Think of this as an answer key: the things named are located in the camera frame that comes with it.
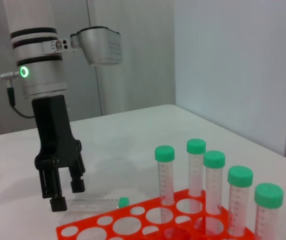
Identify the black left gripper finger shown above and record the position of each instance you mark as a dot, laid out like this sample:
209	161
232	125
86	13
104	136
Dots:
77	183
58	204

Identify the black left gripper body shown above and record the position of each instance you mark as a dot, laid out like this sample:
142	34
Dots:
52	125

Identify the clear test tube green cap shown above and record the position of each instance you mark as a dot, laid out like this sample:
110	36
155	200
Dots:
214	159
95	203
164	153
196	146
240	176
269	196

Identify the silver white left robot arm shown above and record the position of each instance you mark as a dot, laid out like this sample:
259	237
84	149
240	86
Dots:
40	82

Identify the red test tube rack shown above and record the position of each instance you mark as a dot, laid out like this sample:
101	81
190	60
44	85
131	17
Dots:
82	225

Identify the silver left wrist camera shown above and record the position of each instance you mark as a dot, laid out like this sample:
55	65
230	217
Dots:
100	47

